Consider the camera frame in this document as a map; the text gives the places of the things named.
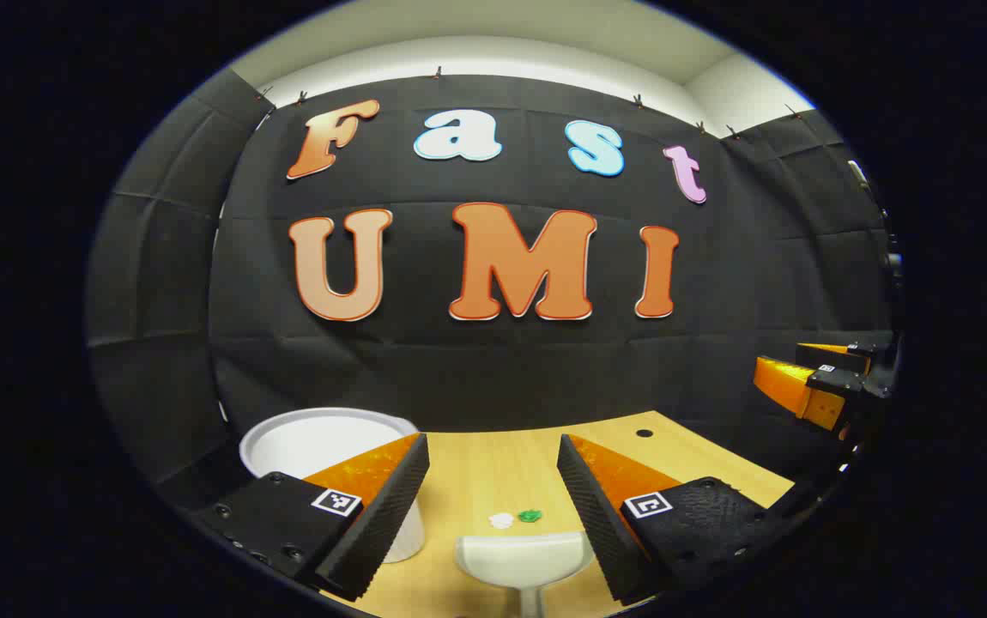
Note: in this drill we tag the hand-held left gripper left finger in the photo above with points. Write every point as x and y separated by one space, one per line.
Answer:
382 524

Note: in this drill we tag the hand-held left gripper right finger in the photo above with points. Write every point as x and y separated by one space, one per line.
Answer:
592 515

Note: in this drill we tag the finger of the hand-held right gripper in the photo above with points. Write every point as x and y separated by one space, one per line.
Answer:
837 352
790 386

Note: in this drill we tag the green paper ball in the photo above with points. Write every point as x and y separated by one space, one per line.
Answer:
529 515

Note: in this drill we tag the grey plastic dustpan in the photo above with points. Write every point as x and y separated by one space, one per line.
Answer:
523 558

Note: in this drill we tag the white paper ball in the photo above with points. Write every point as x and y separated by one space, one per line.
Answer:
502 520

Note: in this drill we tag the white ribbed garbage bin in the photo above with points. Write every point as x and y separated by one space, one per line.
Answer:
313 442

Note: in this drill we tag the wooden desktop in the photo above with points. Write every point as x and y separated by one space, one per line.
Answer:
493 472

